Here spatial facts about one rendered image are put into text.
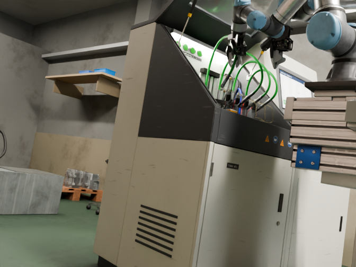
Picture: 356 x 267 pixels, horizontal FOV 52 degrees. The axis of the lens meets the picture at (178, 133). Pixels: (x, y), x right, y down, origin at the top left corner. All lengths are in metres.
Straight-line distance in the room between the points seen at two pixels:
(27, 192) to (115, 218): 1.68
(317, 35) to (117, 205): 1.40
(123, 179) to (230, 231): 0.70
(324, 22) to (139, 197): 1.23
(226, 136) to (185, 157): 0.22
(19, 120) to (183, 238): 6.25
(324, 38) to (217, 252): 1.02
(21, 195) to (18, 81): 4.24
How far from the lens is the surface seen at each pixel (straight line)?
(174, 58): 1.98
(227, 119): 1.71
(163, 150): 1.88
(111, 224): 2.22
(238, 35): 1.82
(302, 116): 1.46
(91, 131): 6.32
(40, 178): 3.78
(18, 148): 7.71
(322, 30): 1.39
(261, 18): 1.70
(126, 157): 2.15
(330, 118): 1.43
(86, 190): 5.22
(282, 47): 1.94
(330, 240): 2.64
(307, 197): 2.32
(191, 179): 1.70
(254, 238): 1.96
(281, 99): 2.53
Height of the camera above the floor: 0.66
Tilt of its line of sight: 5 degrees up
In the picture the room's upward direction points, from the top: 9 degrees clockwise
